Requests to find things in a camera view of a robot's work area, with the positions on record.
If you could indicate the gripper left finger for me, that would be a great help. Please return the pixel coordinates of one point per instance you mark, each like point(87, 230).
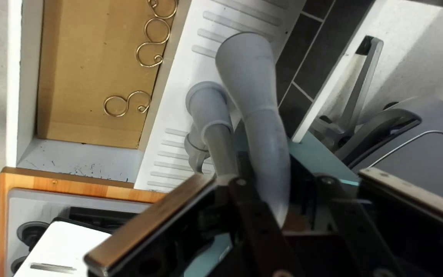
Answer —
point(256, 219)

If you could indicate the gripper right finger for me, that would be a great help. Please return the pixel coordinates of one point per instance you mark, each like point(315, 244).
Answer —
point(360, 238)

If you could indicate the grey faucet knob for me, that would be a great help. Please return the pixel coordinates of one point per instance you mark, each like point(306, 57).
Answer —
point(195, 148)
point(210, 107)

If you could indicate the grey faucet spout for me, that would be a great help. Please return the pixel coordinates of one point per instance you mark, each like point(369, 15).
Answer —
point(256, 100)

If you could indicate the gold S hook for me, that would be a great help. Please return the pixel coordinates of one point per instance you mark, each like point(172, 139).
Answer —
point(127, 104)
point(164, 9)
point(154, 42)

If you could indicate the white toy kitchen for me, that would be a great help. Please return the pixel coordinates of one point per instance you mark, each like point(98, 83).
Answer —
point(90, 77)

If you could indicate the black stove burner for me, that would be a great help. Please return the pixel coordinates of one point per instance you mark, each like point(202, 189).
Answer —
point(31, 232)
point(17, 265)

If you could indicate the grey metal rail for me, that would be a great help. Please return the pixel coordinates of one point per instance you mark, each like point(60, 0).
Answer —
point(363, 80)

